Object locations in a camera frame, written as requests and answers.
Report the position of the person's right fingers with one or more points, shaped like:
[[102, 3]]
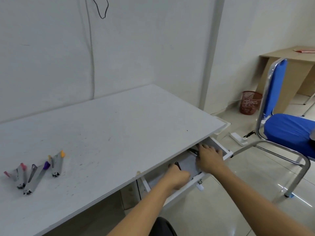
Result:
[[208, 149]]

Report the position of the light wooden desk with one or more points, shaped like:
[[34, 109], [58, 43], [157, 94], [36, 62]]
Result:
[[297, 73]]

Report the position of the red mesh wastebasket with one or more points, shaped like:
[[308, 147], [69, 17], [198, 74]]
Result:
[[250, 103]]

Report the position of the person's left forearm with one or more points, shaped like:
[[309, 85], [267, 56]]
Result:
[[145, 208]]

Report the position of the white desk drawer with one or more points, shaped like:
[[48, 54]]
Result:
[[188, 160]]

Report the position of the person's right hand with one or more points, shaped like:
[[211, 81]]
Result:
[[210, 159]]

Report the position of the person's left hand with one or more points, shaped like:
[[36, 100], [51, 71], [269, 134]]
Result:
[[176, 179]]

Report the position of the person's left fingers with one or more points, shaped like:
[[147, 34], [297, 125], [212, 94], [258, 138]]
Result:
[[184, 178]]

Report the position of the person's right forearm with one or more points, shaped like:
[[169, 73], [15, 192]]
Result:
[[256, 196]]

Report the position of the blue padded metal chair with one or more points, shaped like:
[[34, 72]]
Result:
[[288, 129]]

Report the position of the white power strip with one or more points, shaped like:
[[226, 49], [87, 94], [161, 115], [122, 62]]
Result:
[[238, 139]]

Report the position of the red paper sheet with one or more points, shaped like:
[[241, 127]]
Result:
[[305, 50]]

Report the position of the person's black clothing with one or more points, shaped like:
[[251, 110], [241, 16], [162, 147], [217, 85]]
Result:
[[163, 228]]

